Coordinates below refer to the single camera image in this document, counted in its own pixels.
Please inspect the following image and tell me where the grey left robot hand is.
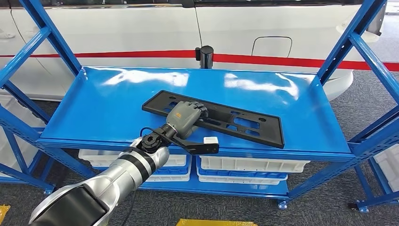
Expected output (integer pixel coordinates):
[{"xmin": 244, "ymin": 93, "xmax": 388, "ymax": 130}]
[{"xmin": 165, "ymin": 100, "xmax": 209, "ymax": 140}]

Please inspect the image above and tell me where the black plastic license plate bracket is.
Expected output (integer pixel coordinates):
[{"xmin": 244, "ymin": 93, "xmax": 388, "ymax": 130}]
[{"xmin": 142, "ymin": 90, "xmax": 285, "ymax": 149}]

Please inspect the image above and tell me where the blue metal shelf rack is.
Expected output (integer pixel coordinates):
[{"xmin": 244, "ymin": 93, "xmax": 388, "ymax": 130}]
[
  {"xmin": 347, "ymin": 156, "xmax": 399, "ymax": 214},
  {"xmin": 0, "ymin": 124, "xmax": 61, "ymax": 195},
  {"xmin": 0, "ymin": 0, "xmax": 399, "ymax": 210}
]

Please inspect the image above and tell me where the blue plastic crate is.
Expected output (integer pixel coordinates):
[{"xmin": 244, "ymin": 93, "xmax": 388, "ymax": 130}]
[
  {"xmin": 195, "ymin": 157, "xmax": 288, "ymax": 180},
  {"xmin": 152, "ymin": 156, "xmax": 192, "ymax": 175}
]

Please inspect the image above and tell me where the red barrier belt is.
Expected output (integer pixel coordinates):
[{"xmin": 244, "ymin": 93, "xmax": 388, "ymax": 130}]
[
  {"xmin": 213, "ymin": 53, "xmax": 399, "ymax": 73},
  {"xmin": 0, "ymin": 49, "xmax": 197, "ymax": 59}
]

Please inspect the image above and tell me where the white car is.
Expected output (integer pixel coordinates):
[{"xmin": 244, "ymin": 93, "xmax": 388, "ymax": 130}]
[{"xmin": 0, "ymin": 0, "xmax": 387, "ymax": 102}]

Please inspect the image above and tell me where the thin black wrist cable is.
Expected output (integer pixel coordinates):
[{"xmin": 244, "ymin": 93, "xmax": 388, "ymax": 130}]
[{"xmin": 139, "ymin": 126, "xmax": 170, "ymax": 147}]

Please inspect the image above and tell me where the black stanchion post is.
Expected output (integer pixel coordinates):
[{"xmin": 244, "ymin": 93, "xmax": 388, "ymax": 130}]
[{"xmin": 195, "ymin": 45, "xmax": 215, "ymax": 69}]

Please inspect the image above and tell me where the black cable under arm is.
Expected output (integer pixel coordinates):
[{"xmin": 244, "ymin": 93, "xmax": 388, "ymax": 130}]
[{"xmin": 120, "ymin": 190, "xmax": 138, "ymax": 226}]

